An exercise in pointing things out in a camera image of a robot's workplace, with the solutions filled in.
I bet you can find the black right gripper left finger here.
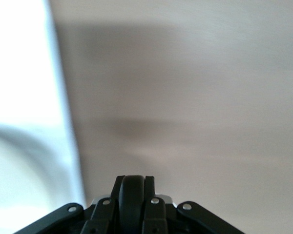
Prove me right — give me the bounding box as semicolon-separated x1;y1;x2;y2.
16;175;125;234

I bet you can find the white cloth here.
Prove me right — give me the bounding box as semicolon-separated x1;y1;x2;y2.
0;0;86;234

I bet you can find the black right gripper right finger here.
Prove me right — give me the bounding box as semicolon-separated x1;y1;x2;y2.
143;175;241;234

